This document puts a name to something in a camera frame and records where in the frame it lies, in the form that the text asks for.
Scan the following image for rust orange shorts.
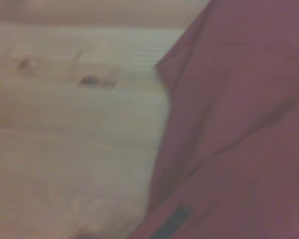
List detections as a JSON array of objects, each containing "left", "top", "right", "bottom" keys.
[{"left": 126, "top": 0, "right": 299, "bottom": 239}]

